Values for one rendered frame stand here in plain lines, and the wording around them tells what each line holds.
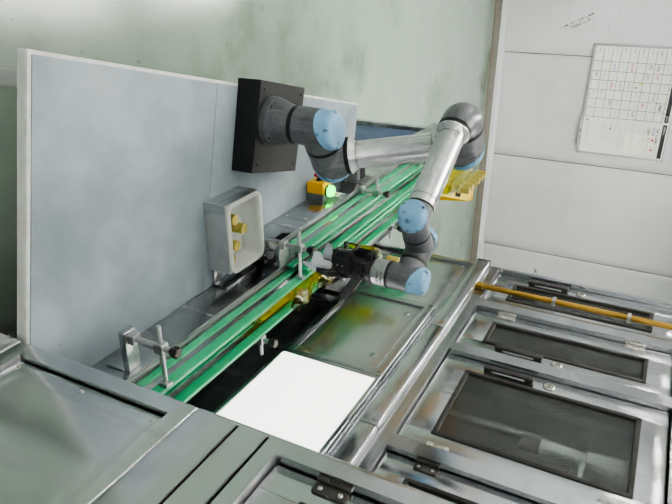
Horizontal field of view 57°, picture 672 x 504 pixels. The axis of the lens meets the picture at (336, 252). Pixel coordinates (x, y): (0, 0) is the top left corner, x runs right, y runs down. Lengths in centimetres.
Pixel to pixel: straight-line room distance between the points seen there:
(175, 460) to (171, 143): 91
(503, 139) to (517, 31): 124
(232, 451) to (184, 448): 8
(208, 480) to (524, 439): 97
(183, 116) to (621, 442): 145
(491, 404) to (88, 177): 123
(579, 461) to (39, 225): 140
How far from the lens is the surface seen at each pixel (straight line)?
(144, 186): 169
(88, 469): 116
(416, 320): 213
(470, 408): 185
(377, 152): 193
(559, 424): 186
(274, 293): 195
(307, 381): 184
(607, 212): 798
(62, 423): 127
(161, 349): 152
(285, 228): 212
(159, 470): 111
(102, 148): 158
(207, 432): 116
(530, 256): 832
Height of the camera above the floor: 190
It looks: 25 degrees down
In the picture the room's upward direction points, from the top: 102 degrees clockwise
